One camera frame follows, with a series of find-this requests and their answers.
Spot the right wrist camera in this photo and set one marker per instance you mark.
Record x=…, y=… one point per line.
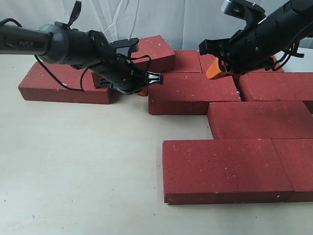
x=250, y=12

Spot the red brick right third row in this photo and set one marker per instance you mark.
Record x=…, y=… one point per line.
x=260, y=120

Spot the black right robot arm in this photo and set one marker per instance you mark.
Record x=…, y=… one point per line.
x=293, y=21

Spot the red brick right second row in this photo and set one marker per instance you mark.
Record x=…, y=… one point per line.
x=277, y=86

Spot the pale blue backdrop curtain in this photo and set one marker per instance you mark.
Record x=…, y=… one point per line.
x=184, y=24

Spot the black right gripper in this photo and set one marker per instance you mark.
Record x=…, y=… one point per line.
x=247, y=50

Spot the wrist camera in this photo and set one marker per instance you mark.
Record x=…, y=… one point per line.
x=250, y=12
x=126, y=47

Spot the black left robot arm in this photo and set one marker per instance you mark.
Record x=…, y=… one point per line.
x=59, y=44

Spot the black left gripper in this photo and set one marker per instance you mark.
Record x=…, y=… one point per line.
x=122, y=75

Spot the red brick front large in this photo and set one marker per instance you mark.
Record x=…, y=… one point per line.
x=223, y=172

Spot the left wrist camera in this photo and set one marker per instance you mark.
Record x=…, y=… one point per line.
x=126, y=47

